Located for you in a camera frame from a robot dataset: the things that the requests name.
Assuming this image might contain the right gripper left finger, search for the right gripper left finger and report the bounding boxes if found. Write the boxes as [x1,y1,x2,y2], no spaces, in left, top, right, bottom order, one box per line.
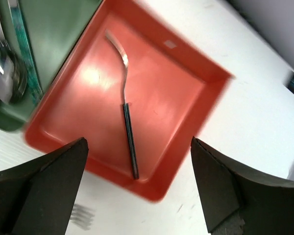
[0,138,89,235]

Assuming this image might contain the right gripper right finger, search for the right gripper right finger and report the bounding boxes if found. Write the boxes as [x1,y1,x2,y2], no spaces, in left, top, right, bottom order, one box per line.
[191,138,294,235]

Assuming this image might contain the dark handled fork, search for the dark handled fork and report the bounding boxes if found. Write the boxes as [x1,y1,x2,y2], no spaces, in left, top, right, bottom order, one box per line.
[105,30,139,180]

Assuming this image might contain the teal handled spoon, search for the teal handled spoon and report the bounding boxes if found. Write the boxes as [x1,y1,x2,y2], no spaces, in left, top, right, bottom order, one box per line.
[7,0,43,105]

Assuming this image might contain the dark handled spoon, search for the dark handled spoon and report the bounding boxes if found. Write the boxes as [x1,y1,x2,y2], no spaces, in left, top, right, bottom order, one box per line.
[0,39,27,104]

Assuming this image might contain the red container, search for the red container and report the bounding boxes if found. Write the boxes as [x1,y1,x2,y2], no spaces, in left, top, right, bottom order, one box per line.
[25,0,231,202]

